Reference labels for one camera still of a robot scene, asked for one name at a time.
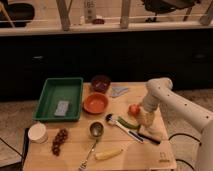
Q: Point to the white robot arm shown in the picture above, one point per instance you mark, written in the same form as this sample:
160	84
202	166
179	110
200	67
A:
160	90

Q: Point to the green chili pepper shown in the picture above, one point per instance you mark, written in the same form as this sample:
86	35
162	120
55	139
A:
128	125

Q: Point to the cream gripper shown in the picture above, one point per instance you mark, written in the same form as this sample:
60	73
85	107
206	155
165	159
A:
145	118

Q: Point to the wooden block brush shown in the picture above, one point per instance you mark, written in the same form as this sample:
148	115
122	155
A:
154	137

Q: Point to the white black spatula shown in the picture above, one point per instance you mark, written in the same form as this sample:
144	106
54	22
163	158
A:
110	120

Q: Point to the green plastic tray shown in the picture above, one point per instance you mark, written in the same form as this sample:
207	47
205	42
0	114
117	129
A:
56	90

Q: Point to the grey folded cloth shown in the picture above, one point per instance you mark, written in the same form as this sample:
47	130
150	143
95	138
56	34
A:
118	91

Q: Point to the bunch of red grapes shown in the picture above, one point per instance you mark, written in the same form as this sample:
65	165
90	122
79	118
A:
59	139

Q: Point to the white paper cup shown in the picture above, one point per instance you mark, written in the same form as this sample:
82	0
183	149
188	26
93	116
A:
38	133

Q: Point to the dark red shelf object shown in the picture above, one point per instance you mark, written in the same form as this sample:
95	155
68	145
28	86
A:
98	21

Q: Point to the orange-red bowl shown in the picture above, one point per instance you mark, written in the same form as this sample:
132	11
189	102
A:
95	103

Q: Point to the dark red bowl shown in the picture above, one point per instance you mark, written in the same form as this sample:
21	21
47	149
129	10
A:
100	83

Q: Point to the red apple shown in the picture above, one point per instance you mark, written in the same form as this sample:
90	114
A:
134	110

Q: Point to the black office chair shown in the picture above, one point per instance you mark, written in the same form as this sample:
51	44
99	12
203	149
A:
167	6

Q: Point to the black chair left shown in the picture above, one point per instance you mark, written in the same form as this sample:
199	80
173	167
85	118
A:
20	13

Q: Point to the yellow corn cob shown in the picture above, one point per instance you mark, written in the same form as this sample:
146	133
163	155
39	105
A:
107	154

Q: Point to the metal measuring cup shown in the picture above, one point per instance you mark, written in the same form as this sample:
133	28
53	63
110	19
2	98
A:
96	131

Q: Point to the grey sponge block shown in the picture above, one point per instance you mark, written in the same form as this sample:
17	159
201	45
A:
62	108

